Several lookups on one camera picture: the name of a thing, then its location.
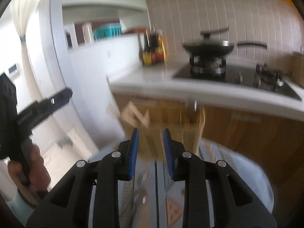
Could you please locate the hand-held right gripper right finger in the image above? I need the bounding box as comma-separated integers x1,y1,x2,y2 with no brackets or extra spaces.
163,128,277,228

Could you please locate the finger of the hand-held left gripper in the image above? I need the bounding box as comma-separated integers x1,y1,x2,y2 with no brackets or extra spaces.
36,88,73,115

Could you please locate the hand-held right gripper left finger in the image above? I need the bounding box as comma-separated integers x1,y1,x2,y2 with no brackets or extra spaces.
26,128,139,228

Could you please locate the tan plastic utensil basket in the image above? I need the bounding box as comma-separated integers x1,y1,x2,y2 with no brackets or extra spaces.
123,104,206,162

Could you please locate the wooden chopstick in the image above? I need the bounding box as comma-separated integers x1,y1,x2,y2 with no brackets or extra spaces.
136,109,150,127
121,101,144,125

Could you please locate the person's left forearm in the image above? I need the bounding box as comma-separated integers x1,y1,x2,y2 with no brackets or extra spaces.
6,189,37,226

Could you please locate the person's left hand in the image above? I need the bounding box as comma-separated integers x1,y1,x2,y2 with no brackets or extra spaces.
7,144,51,195

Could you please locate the wooden cabinet door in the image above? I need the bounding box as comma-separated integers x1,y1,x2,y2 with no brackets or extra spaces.
203,107,304,190
113,94,189,148

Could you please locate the blue patterned tablecloth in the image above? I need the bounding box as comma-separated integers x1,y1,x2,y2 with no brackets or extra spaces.
88,139,273,228

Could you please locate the white cup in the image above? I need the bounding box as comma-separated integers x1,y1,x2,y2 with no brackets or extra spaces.
82,22,93,44

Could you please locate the white curtain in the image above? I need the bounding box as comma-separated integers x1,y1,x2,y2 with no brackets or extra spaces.
11,0,45,95

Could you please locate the white kitchen countertop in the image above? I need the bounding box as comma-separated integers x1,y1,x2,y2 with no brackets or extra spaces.
108,59,304,121

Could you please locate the teal plastic basket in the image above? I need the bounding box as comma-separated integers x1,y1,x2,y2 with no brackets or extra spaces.
93,24,121,41

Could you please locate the black burner grate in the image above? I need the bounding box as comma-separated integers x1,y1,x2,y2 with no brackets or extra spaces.
255,63,285,86
189,53,226,75

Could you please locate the yellow label sauce bottle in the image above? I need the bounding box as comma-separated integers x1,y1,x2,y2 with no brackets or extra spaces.
142,32,155,65

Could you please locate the red label sauce bottle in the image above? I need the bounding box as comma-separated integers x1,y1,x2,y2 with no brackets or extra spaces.
152,30,166,63

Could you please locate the black glass gas cooktop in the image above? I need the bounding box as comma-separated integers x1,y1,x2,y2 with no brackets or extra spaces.
173,63,302,101

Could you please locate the black wok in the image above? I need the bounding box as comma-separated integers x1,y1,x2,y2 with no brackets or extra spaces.
182,40,268,55

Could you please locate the white wall switch panel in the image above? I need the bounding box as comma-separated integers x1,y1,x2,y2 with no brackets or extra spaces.
8,63,21,76

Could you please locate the silver cabinet handle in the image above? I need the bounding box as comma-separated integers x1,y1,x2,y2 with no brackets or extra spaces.
231,114,260,123

